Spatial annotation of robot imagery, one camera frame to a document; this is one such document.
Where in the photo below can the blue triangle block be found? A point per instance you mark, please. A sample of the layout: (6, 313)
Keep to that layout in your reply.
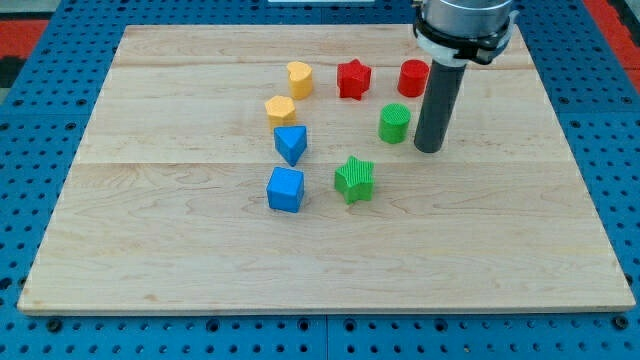
(291, 142)

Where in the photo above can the green star block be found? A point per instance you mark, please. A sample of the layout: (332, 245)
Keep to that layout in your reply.
(355, 180)

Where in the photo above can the yellow hexagon block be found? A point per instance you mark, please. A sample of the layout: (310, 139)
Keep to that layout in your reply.
(280, 111)

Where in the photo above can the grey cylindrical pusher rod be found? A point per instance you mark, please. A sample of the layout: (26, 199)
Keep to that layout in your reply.
(439, 99)

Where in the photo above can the red cylinder block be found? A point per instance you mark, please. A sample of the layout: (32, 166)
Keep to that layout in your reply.
(412, 78)

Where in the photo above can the wooden board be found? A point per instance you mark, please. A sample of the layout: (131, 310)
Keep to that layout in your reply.
(165, 212)

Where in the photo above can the yellow heart block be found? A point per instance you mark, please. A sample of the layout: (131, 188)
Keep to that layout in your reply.
(300, 79)

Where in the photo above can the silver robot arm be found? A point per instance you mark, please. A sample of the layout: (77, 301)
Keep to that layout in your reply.
(456, 32)

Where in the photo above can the red star block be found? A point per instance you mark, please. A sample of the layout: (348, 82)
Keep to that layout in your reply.
(353, 79)

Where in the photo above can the blue cube block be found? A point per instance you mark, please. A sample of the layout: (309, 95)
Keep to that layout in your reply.
(285, 189)

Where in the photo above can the green cylinder block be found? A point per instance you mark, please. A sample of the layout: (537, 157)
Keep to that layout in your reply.
(393, 123)

